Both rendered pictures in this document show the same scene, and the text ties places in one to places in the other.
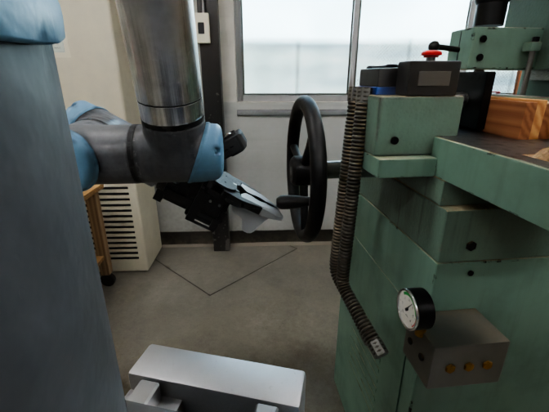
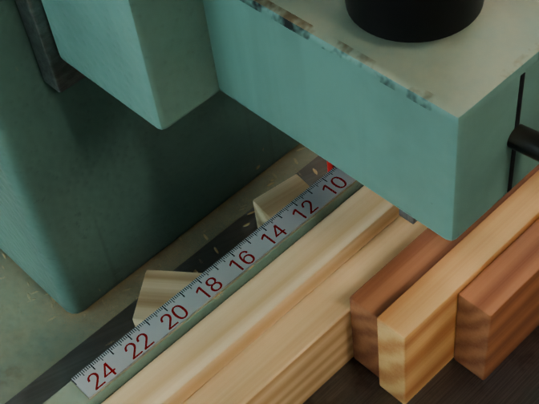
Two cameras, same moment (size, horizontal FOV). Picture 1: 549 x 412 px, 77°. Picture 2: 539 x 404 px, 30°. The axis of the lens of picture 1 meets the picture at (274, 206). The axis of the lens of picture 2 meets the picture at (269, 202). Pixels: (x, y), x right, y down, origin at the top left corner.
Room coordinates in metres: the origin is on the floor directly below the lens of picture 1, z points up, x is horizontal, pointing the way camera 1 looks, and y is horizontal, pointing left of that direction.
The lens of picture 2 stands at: (0.92, -0.17, 1.31)
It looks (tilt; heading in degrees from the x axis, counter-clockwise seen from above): 49 degrees down; 239
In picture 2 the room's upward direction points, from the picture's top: 9 degrees counter-clockwise
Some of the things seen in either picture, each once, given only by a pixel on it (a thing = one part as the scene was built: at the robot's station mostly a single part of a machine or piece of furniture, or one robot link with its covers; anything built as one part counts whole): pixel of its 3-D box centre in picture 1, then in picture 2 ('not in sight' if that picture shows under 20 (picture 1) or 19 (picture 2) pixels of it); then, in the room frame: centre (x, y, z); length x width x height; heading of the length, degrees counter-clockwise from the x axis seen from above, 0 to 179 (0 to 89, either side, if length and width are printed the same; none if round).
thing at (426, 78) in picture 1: (403, 76); not in sight; (0.60, -0.21, 0.99); 0.13 x 0.11 x 0.06; 7
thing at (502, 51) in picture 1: (493, 54); (379, 68); (0.71, -0.42, 1.03); 0.14 x 0.07 x 0.09; 97
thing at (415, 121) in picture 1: (398, 121); not in sight; (0.61, -0.21, 0.92); 0.15 x 0.13 x 0.09; 7
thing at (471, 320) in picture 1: (452, 347); not in sight; (0.44, -0.29, 0.58); 0.12 x 0.08 x 0.08; 97
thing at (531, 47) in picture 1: (527, 66); not in sight; (0.68, -0.46, 1.00); 0.02 x 0.02 x 0.10; 7
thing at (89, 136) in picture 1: (91, 155); not in sight; (0.43, 0.23, 0.89); 0.11 x 0.11 x 0.08; 5
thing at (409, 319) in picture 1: (417, 313); not in sight; (0.43, -0.22, 0.65); 0.06 x 0.04 x 0.08; 7
